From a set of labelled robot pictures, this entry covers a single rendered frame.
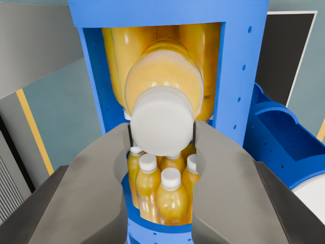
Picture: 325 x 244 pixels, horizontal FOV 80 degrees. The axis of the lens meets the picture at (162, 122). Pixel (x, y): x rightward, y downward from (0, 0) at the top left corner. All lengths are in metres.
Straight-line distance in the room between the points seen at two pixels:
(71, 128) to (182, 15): 1.74
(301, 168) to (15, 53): 1.06
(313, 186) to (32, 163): 2.21
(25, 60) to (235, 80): 0.87
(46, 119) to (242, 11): 1.83
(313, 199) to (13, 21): 1.18
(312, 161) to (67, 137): 1.76
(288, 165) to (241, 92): 0.50
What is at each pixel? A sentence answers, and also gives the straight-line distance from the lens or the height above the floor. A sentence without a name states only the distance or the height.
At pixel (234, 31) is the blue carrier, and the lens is 0.24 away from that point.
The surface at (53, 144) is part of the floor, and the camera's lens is 2.08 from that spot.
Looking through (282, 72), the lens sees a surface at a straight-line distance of 1.53.
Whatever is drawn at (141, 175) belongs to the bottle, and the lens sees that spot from 0.45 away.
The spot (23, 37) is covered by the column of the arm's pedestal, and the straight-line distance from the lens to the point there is 1.01.
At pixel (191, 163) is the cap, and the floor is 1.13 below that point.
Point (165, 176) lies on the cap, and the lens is 0.39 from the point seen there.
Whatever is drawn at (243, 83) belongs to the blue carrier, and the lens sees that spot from 0.28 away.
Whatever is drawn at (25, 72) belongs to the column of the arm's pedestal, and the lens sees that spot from 0.98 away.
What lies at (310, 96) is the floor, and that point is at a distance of 1.90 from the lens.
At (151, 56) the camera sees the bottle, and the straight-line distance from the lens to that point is 0.16.
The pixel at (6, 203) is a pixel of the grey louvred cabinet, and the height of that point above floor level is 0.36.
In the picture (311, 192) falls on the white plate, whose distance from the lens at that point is 0.74.
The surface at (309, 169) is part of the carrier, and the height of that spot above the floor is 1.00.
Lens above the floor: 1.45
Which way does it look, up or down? 61 degrees down
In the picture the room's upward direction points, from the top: 176 degrees counter-clockwise
